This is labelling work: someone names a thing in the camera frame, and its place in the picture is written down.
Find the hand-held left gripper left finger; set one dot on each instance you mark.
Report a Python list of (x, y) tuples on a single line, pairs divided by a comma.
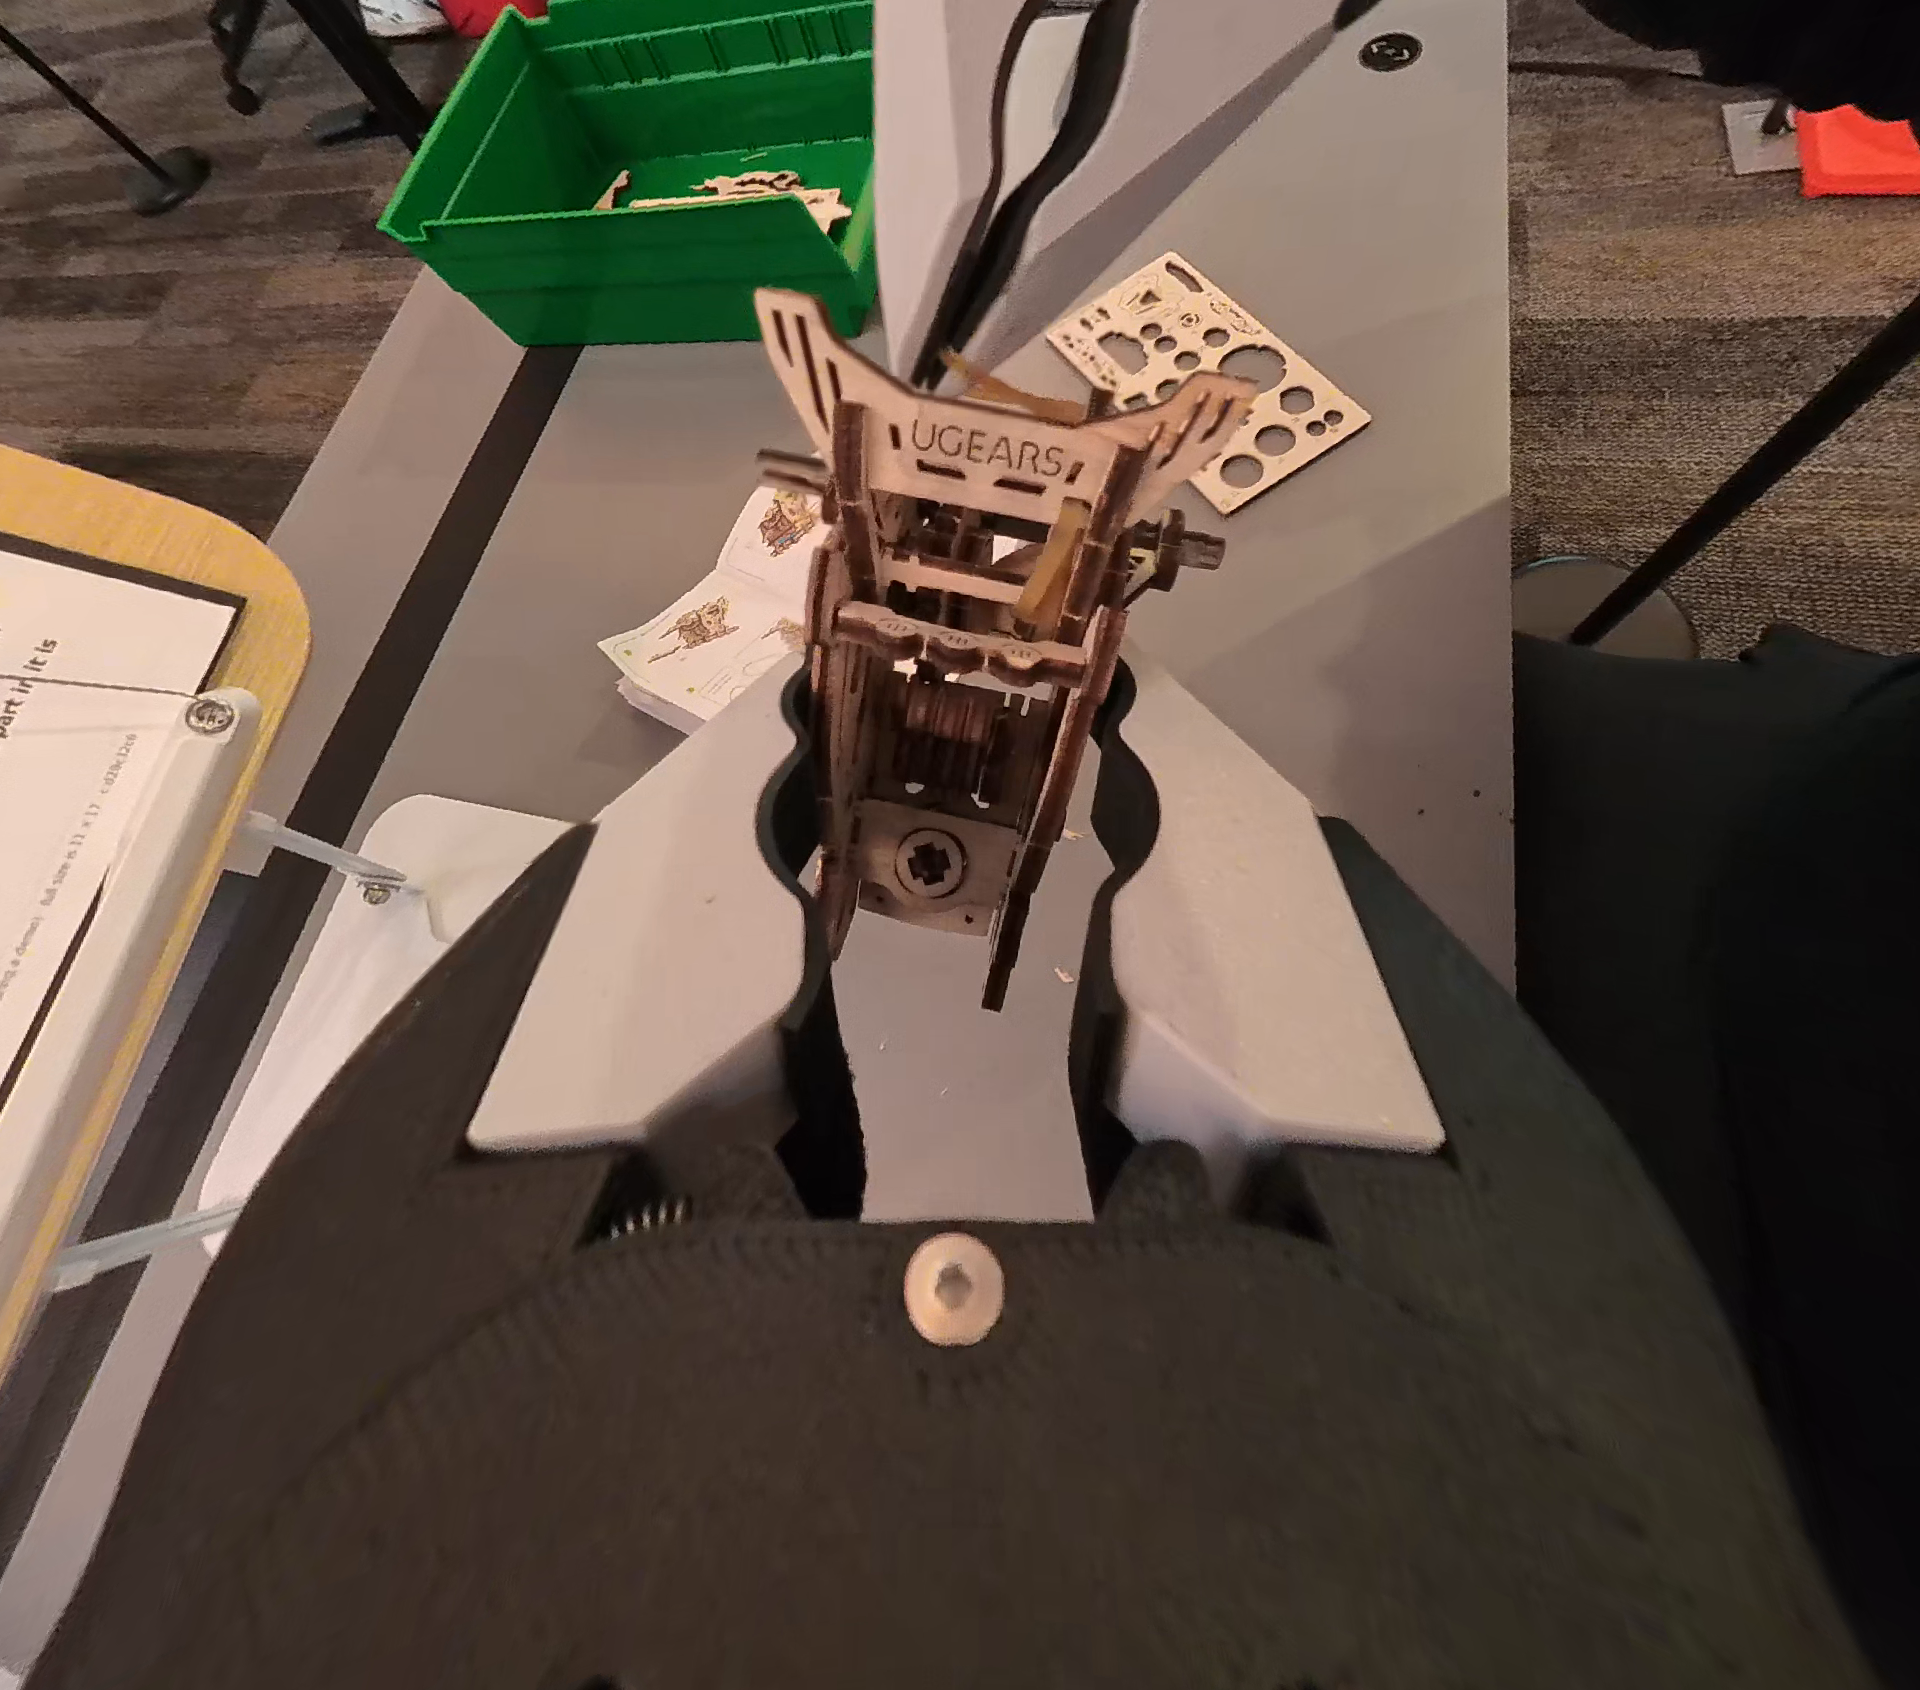
[(629, 969)]

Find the orange traffic cone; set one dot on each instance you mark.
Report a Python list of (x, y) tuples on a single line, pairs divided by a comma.
[(1860, 153)]

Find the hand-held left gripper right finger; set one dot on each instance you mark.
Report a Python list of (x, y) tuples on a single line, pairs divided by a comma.
[(1276, 969)]

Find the large tan rubber band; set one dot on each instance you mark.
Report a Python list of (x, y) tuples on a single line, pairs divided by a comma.
[(1004, 386)]

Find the wooden parts sheet round holes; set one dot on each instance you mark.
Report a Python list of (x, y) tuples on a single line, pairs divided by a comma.
[(1087, 347)]

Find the wooden sheet frame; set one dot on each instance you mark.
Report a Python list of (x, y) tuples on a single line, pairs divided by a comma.
[(720, 195), (608, 194)]

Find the black stand pole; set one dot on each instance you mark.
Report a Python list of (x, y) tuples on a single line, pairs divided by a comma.
[(1771, 458), (165, 179)]

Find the illustrated instruction booklet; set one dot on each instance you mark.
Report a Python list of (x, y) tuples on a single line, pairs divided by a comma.
[(675, 670)]

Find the wooden mechanical model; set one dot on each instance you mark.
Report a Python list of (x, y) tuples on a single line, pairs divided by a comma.
[(975, 453)]

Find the green plastic bin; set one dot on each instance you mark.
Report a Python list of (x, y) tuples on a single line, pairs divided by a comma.
[(602, 280)]

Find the white document stand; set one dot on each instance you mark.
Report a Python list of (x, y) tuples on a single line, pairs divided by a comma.
[(405, 852)]

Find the black table grommet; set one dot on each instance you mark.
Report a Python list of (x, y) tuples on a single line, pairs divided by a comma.
[(1391, 50)]

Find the grey floor outlet box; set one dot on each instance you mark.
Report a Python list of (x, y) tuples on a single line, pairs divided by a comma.
[(1760, 137)]

